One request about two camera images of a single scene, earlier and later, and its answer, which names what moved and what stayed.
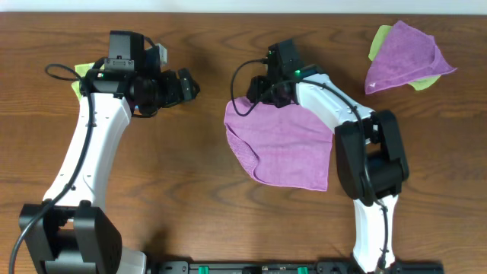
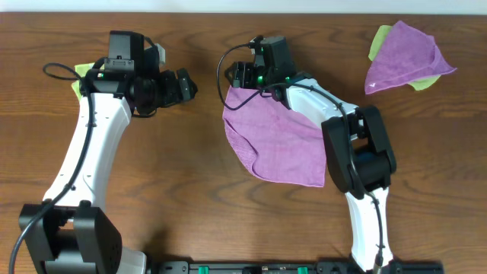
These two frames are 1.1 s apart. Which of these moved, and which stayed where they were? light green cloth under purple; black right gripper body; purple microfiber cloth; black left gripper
Moved: black right gripper body
Stayed: purple microfiber cloth; light green cloth under purple; black left gripper
